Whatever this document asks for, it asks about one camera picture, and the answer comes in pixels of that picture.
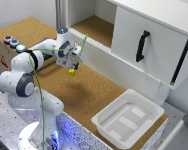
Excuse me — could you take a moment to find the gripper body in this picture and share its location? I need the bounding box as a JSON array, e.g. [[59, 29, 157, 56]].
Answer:
[[55, 44, 84, 70]]

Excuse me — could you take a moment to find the white cabinet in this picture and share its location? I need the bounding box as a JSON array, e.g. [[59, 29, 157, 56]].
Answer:
[[55, 0, 188, 108]]

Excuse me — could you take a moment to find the yellow block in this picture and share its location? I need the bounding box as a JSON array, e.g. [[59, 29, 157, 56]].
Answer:
[[68, 68, 76, 77]]

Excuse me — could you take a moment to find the green button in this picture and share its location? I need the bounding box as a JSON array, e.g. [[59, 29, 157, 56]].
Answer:
[[15, 43, 27, 55]]

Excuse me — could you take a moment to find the white sliding door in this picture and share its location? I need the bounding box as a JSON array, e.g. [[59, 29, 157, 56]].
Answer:
[[110, 5, 188, 86]]

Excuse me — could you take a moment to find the red button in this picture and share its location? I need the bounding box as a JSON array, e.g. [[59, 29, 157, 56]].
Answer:
[[3, 34, 13, 45]]

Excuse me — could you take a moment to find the white plastic box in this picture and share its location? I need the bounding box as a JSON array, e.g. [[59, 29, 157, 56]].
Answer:
[[90, 88, 166, 150]]

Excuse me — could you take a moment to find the green cable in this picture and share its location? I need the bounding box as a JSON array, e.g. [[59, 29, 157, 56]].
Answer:
[[27, 33, 90, 150]]

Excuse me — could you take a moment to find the black door handle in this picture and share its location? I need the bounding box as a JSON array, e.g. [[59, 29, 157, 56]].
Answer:
[[135, 30, 151, 63]]

